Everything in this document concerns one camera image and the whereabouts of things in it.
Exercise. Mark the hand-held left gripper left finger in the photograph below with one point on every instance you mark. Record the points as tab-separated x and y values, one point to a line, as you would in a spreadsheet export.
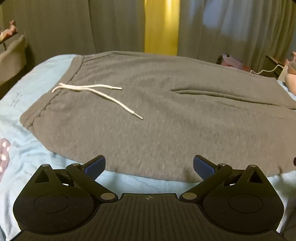
97	162

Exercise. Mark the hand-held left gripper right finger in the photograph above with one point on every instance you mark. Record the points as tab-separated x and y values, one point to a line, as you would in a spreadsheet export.
201	163

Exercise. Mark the grey pants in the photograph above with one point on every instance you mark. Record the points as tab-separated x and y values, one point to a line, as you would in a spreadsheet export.
161	111

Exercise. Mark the light blue bed sheet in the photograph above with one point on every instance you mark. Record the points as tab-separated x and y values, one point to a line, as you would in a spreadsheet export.
25	120

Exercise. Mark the pink dotted cloth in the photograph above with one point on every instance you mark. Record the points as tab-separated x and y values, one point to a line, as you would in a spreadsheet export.
4	157

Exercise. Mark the pink and red bag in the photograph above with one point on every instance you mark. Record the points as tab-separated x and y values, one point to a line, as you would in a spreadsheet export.
231	60

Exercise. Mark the brown cabinet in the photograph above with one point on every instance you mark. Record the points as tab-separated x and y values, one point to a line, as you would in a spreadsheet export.
274	63

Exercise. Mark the pink plush toy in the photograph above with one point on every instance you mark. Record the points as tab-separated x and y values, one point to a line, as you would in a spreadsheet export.
291	76
10	29

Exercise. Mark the pale grey curtain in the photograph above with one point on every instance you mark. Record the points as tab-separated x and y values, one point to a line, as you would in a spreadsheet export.
231	27

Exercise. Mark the yellow curtain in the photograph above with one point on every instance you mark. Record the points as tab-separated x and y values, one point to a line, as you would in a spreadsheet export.
161	25

